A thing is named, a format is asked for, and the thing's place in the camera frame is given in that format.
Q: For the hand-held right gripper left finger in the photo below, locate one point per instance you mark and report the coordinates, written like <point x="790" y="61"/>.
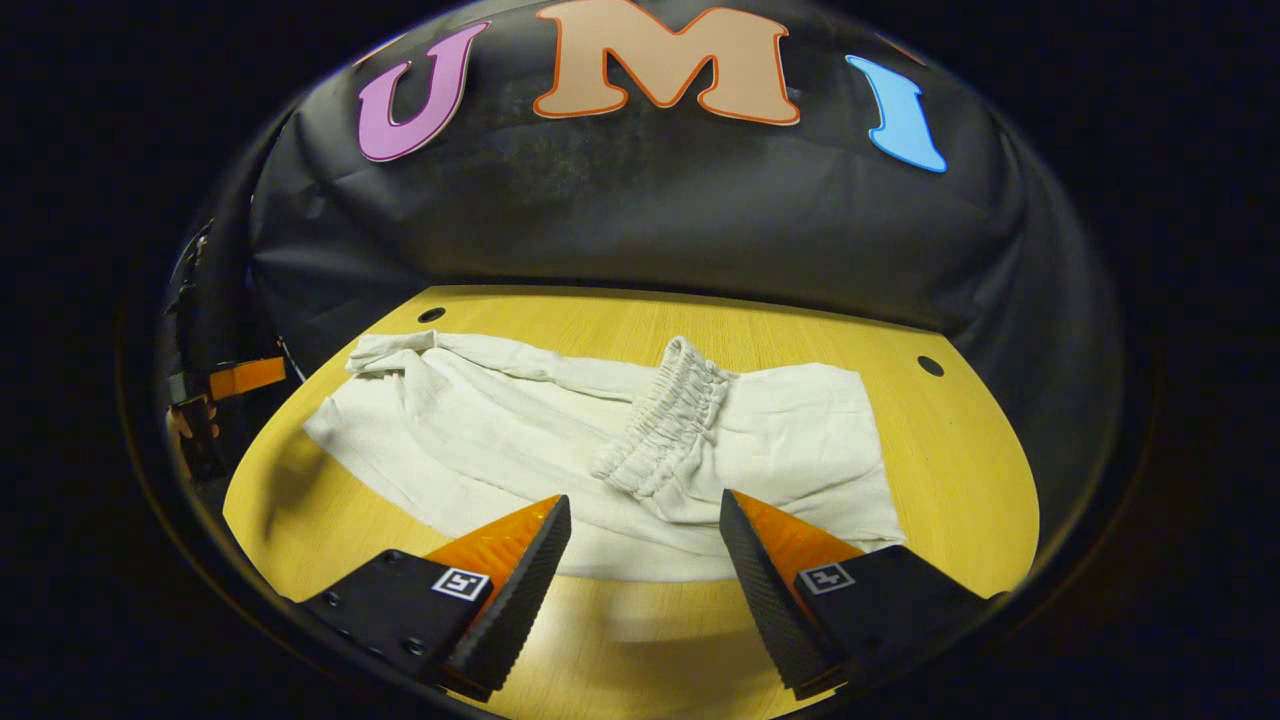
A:
<point x="520" y="600"/>

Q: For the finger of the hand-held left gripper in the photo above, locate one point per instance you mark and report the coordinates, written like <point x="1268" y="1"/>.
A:
<point x="245" y="378"/>

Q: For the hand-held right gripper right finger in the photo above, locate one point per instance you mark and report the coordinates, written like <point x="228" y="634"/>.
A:
<point x="770" y="600"/>

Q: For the white jeans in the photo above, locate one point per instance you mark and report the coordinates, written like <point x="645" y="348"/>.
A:
<point x="480" y="440"/>

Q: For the black backdrop cloth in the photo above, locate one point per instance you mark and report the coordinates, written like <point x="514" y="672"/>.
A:
<point x="650" y="220"/>

